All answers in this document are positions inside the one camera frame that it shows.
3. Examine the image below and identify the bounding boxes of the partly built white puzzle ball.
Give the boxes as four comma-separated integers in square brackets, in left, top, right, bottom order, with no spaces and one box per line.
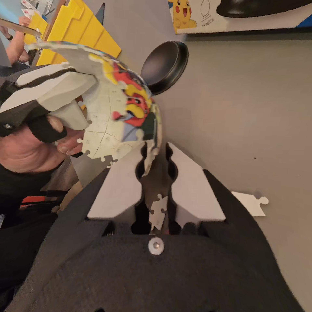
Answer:
[28,40,163,176]

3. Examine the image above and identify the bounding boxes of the person's left hand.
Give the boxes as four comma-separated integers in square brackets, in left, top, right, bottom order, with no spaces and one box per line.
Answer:
[0,116,84,174]

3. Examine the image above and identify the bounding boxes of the two joined white puzzle pieces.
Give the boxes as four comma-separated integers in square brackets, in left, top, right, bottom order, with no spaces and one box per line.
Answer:
[231,191,269,217]

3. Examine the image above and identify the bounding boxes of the single curved puzzle piece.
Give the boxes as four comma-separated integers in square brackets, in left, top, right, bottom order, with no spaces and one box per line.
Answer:
[149,193,169,231]

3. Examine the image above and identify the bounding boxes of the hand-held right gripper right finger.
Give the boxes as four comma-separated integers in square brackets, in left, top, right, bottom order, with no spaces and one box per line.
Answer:
[166,143,226,233]

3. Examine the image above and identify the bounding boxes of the blue cartoon puzzle box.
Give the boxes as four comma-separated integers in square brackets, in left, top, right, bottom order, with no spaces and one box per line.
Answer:
[167,0,312,35]

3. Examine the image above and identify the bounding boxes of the yellow plastic bin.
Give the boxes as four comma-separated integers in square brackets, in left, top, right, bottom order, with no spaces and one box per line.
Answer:
[24,0,122,67]

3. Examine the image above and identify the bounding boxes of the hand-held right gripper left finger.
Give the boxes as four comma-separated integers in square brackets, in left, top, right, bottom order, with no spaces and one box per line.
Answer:
[87,142,148,233]

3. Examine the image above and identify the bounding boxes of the black round ball stand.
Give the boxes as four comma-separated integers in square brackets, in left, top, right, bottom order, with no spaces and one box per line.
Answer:
[140,41,189,96]

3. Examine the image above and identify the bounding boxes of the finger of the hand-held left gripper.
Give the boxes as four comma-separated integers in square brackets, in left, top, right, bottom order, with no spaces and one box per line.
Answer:
[0,71,98,113]
[15,63,78,88]

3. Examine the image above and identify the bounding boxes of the orange red item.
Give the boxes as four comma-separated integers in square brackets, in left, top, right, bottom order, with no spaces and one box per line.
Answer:
[20,196,47,208]

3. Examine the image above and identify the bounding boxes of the person's left forearm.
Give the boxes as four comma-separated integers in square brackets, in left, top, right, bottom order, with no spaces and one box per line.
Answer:
[0,161,64,196]

